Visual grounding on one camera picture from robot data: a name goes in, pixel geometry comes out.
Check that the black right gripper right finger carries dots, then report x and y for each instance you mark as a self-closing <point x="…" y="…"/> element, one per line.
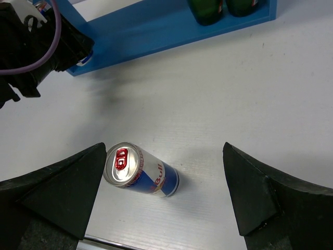
<point x="273" y="209"/>

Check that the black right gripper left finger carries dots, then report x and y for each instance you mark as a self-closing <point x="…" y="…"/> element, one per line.
<point x="50" y="208"/>

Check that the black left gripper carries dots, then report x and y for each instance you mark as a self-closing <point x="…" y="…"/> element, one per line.
<point x="20" y="47"/>

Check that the red bull can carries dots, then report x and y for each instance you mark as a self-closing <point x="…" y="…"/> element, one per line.
<point x="74" y="47"/>
<point x="130" y="167"/>

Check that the blue and yellow shelf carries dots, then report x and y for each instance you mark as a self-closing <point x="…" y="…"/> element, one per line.
<point x="148" y="27"/>

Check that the green Perrier bottle left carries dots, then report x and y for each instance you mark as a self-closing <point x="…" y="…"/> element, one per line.
<point x="206" y="12"/>

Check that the green perrier bottle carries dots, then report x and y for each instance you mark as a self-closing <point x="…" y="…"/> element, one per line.
<point x="242" y="8"/>
<point x="206" y="12"/>

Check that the green Perrier bottle right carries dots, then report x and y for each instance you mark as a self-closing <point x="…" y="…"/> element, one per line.
<point x="242" y="8"/>

